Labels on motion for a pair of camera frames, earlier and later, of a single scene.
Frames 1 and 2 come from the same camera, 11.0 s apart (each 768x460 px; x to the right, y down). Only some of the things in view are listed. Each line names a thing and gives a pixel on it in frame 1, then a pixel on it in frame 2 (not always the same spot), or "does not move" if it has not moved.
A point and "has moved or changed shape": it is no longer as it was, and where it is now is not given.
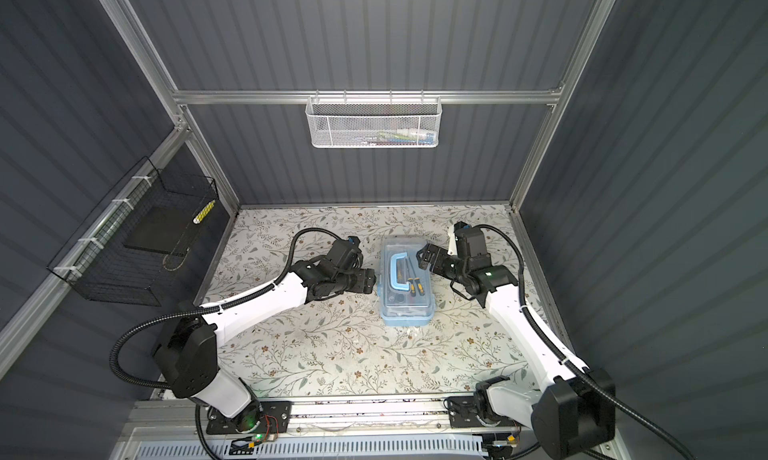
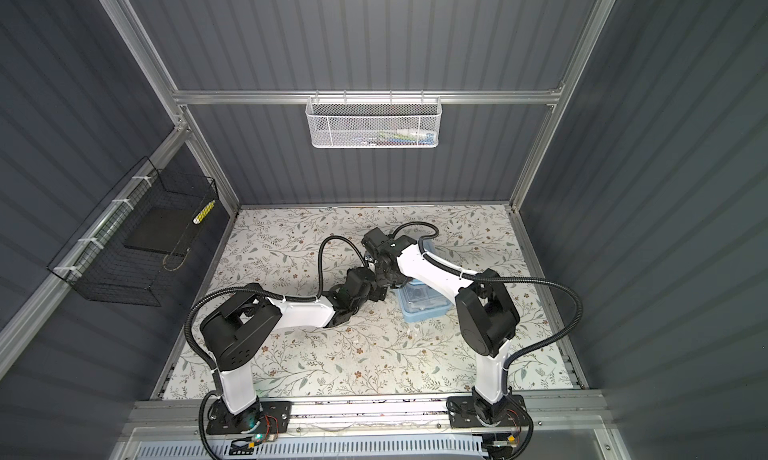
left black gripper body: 356,281 -> 376,292
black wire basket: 124,252 does not move
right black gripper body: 445,263 -> 389,280
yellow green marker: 200,216 does not move
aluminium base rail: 181,419 does not move
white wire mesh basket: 373,122 does not move
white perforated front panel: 320,450 does not move
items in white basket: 401,137 does not move
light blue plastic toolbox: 405,288 has moved or changed shape
